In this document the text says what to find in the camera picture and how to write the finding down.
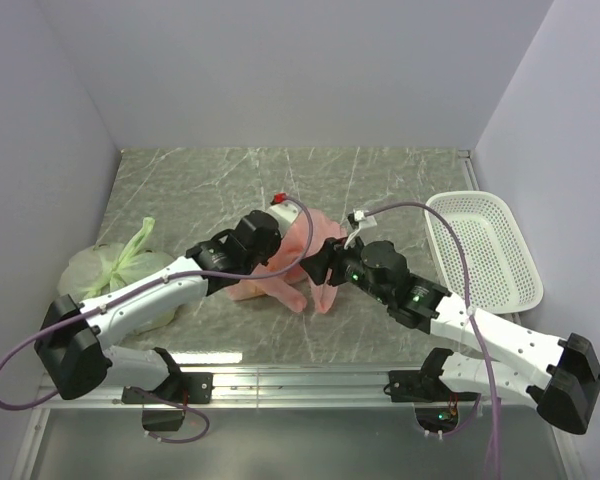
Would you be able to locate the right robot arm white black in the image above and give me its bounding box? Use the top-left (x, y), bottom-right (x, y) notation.
top-left (300, 238), bottom-right (600, 435)

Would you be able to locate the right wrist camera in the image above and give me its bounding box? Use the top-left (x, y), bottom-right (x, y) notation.
top-left (344, 209), bottom-right (377, 249)

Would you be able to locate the pink plastic bag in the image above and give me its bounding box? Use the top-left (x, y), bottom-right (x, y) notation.
top-left (225, 208), bottom-right (347, 314)

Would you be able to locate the aluminium rail frame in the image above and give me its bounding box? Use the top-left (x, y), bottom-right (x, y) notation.
top-left (9, 149), bottom-right (586, 480)

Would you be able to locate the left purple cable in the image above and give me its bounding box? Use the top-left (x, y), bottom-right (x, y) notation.
top-left (0, 195), bottom-right (317, 445)

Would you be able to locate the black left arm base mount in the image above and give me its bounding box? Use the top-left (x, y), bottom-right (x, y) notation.
top-left (121, 372), bottom-right (213, 434)

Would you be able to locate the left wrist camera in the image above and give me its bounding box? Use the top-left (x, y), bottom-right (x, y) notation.
top-left (266, 193), bottom-right (301, 237)

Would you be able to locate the white perforated plastic basket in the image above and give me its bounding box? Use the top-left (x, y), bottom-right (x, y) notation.
top-left (424, 191), bottom-right (544, 315)

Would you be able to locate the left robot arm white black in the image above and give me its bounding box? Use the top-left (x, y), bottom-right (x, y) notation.
top-left (34, 204), bottom-right (299, 402)

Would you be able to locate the green plastic bag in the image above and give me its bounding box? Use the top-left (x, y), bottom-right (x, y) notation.
top-left (55, 216), bottom-right (181, 335)

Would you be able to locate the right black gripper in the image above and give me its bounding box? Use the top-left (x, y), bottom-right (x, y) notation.
top-left (299, 231), bottom-right (392, 305)

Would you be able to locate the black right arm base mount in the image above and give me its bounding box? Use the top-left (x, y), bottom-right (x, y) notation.
top-left (383, 370), bottom-right (459, 435)

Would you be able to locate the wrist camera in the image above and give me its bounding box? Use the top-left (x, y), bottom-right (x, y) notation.
top-left (266, 193), bottom-right (301, 237)
top-left (344, 209), bottom-right (377, 249)

